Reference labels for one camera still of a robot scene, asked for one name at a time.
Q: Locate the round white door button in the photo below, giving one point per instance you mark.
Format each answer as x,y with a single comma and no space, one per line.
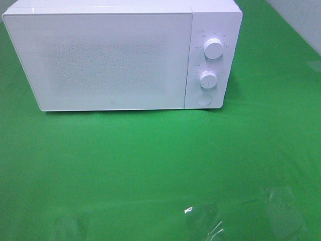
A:
204,99

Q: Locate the white microwave knob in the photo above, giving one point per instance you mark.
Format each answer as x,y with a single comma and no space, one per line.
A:
213,48
208,79

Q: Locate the white microwave door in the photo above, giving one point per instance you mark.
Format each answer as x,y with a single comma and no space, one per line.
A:
103,62

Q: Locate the white microwave oven body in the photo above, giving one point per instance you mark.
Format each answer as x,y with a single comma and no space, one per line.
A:
220,19

